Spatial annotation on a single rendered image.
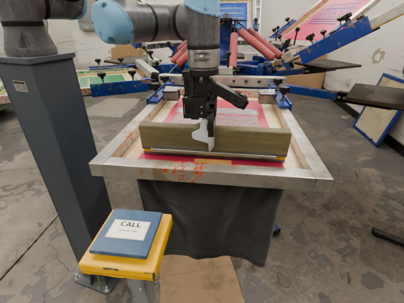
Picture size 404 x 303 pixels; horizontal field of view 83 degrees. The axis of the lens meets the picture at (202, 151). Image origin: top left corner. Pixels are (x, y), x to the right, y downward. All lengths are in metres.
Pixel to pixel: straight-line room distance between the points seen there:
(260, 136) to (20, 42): 0.79
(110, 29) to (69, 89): 0.54
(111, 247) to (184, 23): 0.46
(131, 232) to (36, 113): 0.67
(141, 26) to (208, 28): 0.13
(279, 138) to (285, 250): 1.18
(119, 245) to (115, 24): 0.39
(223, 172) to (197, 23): 0.33
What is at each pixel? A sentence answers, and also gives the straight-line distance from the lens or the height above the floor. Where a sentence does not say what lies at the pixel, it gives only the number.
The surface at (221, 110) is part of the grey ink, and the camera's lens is 1.02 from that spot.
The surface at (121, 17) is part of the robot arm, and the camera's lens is 0.51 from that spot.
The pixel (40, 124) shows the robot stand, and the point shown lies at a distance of 1.02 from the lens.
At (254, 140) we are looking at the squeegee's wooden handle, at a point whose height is 1.03.
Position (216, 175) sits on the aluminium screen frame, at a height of 0.98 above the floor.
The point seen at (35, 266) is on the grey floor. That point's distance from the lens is 1.86.
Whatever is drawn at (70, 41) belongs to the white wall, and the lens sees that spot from 6.25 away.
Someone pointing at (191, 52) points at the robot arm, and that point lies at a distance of 0.55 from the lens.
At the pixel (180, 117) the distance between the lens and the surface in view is 0.96.
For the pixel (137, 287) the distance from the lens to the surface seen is 0.56.
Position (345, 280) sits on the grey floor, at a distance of 1.73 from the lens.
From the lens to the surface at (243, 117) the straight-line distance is 0.97.
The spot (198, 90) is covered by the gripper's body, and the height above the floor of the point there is 1.15.
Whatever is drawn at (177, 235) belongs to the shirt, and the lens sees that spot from 0.88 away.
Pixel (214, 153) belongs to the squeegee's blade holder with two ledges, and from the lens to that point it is 0.63.
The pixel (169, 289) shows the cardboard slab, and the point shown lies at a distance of 1.48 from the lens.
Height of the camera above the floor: 1.30
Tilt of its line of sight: 29 degrees down
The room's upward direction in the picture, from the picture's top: straight up
